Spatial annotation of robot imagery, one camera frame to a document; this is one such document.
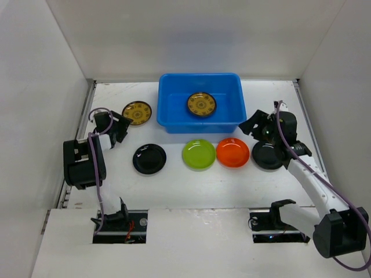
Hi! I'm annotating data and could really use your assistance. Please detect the yellow patterned plate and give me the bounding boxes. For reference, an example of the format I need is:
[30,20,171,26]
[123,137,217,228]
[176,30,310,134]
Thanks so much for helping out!
[122,101,152,126]
[187,92,217,118]

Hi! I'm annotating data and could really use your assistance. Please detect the black plate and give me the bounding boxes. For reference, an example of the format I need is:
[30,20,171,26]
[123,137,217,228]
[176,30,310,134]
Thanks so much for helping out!
[252,141,283,170]
[132,144,167,175]

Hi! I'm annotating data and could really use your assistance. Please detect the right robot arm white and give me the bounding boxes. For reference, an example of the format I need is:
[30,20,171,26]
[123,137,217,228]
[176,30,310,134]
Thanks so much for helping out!
[239,110,370,258]

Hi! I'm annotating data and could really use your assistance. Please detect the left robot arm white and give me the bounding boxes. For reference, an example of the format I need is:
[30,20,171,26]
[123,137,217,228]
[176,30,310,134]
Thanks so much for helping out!
[63,107,133,233]

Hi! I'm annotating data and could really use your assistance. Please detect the blue plastic bin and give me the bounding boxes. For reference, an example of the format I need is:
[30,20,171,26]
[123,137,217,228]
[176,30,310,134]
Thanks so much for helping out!
[157,73,247,134]

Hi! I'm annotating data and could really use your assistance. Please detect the orange plate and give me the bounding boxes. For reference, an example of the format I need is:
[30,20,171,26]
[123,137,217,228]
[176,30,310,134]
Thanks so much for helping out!
[216,137,250,168]

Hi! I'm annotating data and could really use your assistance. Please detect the green plate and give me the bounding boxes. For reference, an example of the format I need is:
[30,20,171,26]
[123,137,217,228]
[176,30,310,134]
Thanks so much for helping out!
[182,139,216,171]

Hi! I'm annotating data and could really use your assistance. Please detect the metal side rail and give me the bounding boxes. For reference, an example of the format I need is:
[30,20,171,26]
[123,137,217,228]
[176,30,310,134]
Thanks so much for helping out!
[53,78,97,209]

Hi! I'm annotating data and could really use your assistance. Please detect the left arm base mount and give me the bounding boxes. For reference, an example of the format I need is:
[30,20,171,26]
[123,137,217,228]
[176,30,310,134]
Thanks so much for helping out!
[92,210,148,244]

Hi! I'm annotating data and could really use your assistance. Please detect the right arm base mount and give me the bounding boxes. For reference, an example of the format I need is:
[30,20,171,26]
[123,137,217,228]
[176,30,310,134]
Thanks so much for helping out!
[248,209,311,244]

